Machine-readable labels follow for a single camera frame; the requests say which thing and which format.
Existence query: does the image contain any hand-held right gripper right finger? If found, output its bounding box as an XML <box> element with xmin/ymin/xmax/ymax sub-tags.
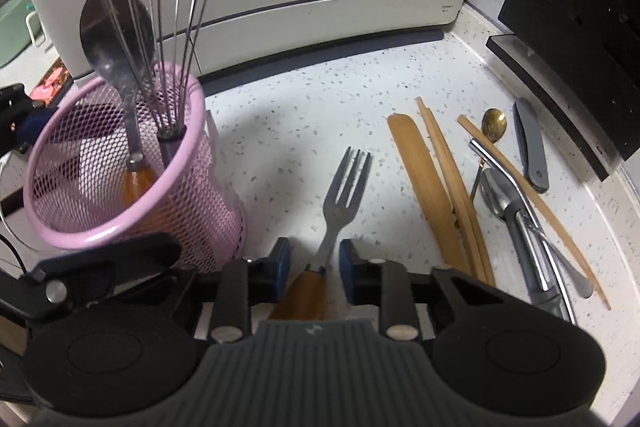
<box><xmin>339</xmin><ymin>238</ymin><xmax>531</xmax><ymax>343</ymax></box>

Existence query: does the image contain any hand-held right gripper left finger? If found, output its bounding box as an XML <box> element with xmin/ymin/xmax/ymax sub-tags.
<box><xmin>125</xmin><ymin>237</ymin><xmax>292</xmax><ymax>343</ymax></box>

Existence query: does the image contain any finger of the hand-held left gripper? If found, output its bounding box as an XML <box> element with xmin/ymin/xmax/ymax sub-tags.
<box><xmin>0</xmin><ymin>82</ymin><xmax>56</xmax><ymax>158</ymax></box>
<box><xmin>22</xmin><ymin>232</ymin><xmax>183</xmax><ymax>320</ymax></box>

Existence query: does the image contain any steel fork with wooden handle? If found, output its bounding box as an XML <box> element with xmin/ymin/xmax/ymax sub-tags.
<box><xmin>267</xmin><ymin>147</ymin><xmax>373</xmax><ymax>320</ymax></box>

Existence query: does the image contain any pink mesh cup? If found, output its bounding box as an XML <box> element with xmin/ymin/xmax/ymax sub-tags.
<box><xmin>23</xmin><ymin>61</ymin><xmax>246</xmax><ymax>270</ymax></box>

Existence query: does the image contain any bamboo spatula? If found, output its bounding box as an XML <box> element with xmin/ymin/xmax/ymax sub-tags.
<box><xmin>387</xmin><ymin>113</ymin><xmax>473</xmax><ymax>275</ymax></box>

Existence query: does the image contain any steel spoon with wooden handle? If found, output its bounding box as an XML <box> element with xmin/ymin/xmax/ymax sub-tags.
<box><xmin>79</xmin><ymin>0</ymin><xmax>161</xmax><ymax>205</ymax></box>

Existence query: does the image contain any steel wire whisk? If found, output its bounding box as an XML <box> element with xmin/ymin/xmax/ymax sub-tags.
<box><xmin>92</xmin><ymin>0</ymin><xmax>217</xmax><ymax>168</ymax></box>

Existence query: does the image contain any plain steel spoon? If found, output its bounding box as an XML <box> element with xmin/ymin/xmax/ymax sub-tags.
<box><xmin>481</xmin><ymin>168</ymin><xmax>594</xmax><ymax>299</ymax></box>

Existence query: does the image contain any thick-handled steel utensil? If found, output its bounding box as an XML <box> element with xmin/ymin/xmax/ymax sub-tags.
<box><xmin>502</xmin><ymin>202</ymin><xmax>576</xmax><ymax>323</ymax></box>

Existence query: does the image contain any small gold spoon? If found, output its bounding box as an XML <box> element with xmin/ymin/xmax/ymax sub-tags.
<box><xmin>469</xmin><ymin>108</ymin><xmax>508</xmax><ymax>200</ymax></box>

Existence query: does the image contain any green plastic container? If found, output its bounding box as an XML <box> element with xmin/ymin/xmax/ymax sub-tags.
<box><xmin>0</xmin><ymin>0</ymin><xmax>41</xmax><ymax>68</ymax></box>

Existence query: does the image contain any grey folding knife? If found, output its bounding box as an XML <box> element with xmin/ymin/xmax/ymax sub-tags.
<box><xmin>512</xmin><ymin>98</ymin><xmax>549</xmax><ymax>194</ymax></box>

